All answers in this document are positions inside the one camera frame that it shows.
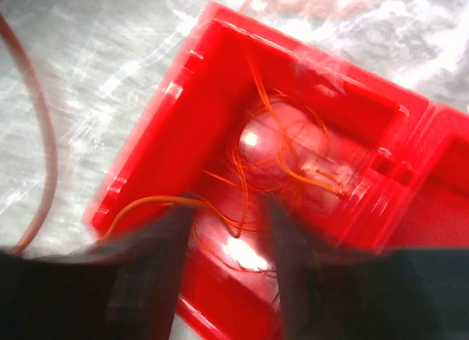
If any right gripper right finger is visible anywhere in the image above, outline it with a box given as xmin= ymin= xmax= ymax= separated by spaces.
xmin=261 ymin=195 xmax=352 ymax=336

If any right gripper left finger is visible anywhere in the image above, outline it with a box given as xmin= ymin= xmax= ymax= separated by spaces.
xmin=70 ymin=193 xmax=196 ymax=339

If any red three-compartment tray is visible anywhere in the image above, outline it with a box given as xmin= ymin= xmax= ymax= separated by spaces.
xmin=84 ymin=2 xmax=468 ymax=339

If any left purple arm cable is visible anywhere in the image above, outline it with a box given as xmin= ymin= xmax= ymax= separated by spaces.
xmin=0 ymin=12 xmax=59 ymax=255

